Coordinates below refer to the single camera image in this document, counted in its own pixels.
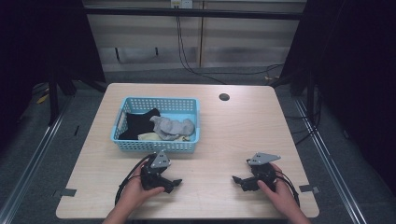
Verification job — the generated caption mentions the grey tape piece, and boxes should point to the grey tape piece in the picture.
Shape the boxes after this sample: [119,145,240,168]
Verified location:
[298,184,320,194]
[60,188,78,198]

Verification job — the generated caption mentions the black curtain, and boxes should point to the black curtain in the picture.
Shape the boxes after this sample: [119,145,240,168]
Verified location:
[269,0,396,195]
[0,0,106,153]

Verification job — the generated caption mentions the black sock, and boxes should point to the black sock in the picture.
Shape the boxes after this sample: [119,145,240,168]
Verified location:
[118,107,162,141]

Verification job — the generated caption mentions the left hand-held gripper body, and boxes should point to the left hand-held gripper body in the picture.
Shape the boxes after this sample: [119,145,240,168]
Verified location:
[139,150,172,191]

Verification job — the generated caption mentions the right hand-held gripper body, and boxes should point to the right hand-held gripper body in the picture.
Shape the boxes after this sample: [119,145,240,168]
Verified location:
[247,151,281,185]

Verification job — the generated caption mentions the light blue plastic basket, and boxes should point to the light blue plastic basket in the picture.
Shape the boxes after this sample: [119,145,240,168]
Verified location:
[109,95,201,154]

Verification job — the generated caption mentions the person's left hand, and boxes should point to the person's left hand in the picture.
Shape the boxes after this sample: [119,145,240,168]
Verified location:
[121,169,166,216]

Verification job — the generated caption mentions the black floor cables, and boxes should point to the black floor cables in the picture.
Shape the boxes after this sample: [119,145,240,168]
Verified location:
[283,85,323,147]

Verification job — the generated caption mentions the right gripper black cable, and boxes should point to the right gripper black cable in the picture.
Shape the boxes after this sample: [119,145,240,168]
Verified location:
[274,169,302,209]

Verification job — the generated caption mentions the yellow object on floor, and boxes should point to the yellow object on floor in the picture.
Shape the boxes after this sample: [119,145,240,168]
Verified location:
[35,93,50,105]

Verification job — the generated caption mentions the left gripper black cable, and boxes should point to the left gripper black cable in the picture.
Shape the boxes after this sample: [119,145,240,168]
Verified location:
[114,153,157,207]

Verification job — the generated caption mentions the black horizontal bar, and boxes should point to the black horizontal bar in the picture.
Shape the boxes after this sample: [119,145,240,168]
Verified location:
[83,7,308,21]

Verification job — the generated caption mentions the metal floor rail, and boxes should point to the metal floor rail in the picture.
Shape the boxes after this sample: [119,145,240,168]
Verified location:
[0,92,76,224]
[293,97,370,224]

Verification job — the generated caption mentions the white wall socket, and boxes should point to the white wall socket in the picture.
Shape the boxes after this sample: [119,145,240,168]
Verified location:
[170,0,194,9]

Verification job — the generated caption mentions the grey sock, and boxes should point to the grey sock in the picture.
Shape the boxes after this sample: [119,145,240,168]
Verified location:
[149,115,197,141]

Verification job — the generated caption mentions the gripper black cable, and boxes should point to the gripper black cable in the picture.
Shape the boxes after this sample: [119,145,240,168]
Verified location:
[114,153,157,207]
[274,169,302,209]

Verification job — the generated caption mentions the person's right hand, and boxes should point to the person's right hand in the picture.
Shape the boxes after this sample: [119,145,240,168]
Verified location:
[256,162,301,217]

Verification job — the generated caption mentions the black wall cable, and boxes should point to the black wall cable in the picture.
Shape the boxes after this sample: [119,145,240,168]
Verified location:
[175,6,285,86]

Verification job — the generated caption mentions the cream yellow sock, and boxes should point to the cream yellow sock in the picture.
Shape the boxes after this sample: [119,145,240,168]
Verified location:
[137,132,191,143]

